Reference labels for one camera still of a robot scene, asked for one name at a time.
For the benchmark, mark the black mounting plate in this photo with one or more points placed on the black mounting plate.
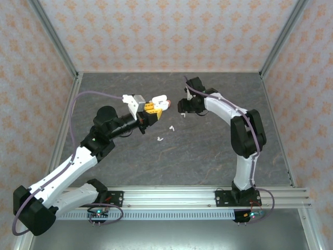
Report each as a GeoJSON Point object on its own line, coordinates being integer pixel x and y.
{"type": "Point", "coordinates": [221, 198]}
{"type": "Point", "coordinates": [115, 195]}

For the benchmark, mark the white earbud charging case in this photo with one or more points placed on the white earbud charging case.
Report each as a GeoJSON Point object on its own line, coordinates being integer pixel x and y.
{"type": "Point", "coordinates": [161, 105]}

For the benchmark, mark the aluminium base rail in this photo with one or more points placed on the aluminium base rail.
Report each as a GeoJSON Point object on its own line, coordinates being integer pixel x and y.
{"type": "Point", "coordinates": [169, 198]}

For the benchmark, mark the left circuit board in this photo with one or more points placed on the left circuit board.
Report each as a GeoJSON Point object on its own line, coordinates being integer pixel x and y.
{"type": "Point", "coordinates": [98, 214]}

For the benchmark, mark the aluminium frame post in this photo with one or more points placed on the aluminium frame post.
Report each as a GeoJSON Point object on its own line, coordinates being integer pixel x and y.
{"type": "Point", "coordinates": [284, 36]}
{"type": "Point", "coordinates": [55, 36]}

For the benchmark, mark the aluminium side rail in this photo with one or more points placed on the aluminium side rail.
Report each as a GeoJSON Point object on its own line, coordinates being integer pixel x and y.
{"type": "Point", "coordinates": [280, 130]}
{"type": "Point", "coordinates": [66, 112]}

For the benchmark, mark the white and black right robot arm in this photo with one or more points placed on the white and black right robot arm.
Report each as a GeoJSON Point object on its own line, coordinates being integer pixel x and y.
{"type": "Point", "coordinates": [244, 172]}

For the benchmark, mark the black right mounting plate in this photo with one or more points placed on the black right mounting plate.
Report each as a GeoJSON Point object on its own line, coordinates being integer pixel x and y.
{"type": "Point", "coordinates": [221, 198]}

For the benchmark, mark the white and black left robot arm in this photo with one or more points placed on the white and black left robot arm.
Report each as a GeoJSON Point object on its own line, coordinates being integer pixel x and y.
{"type": "Point", "coordinates": [67, 172]}

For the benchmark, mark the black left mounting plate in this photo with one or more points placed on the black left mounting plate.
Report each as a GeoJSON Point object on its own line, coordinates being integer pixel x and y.
{"type": "Point", "coordinates": [115, 195]}

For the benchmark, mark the right circuit board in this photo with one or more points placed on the right circuit board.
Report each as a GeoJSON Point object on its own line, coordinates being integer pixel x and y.
{"type": "Point", "coordinates": [249, 215]}

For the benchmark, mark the grey metal front plate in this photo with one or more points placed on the grey metal front plate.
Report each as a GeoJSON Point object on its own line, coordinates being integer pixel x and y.
{"type": "Point", "coordinates": [169, 237]}

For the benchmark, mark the circuit board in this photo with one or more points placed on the circuit board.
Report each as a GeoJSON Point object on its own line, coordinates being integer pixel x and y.
{"type": "Point", "coordinates": [249, 215]}
{"type": "Point", "coordinates": [98, 214]}

